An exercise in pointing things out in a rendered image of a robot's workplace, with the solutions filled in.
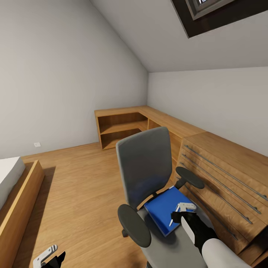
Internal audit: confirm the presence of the folder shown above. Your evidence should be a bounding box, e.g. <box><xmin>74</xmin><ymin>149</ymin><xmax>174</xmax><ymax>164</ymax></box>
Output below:
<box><xmin>144</xmin><ymin>185</ymin><xmax>195</xmax><ymax>237</ymax></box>

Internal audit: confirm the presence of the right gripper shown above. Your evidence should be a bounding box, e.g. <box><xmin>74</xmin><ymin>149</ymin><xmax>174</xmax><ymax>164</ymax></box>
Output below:
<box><xmin>171</xmin><ymin>211</ymin><xmax>184</xmax><ymax>223</ymax></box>

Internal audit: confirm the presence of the swivel chair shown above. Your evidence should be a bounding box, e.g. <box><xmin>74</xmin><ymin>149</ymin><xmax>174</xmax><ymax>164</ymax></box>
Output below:
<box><xmin>116</xmin><ymin>126</ymin><xmax>214</xmax><ymax>268</ymax></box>

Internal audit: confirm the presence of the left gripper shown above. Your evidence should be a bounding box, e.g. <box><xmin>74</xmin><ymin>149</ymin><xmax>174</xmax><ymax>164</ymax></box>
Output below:
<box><xmin>42</xmin><ymin>251</ymin><xmax>66</xmax><ymax>268</ymax></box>

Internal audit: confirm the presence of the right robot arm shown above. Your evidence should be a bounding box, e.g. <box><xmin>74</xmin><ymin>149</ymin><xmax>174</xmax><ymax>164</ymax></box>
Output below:
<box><xmin>171</xmin><ymin>202</ymin><xmax>252</xmax><ymax>268</ymax></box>

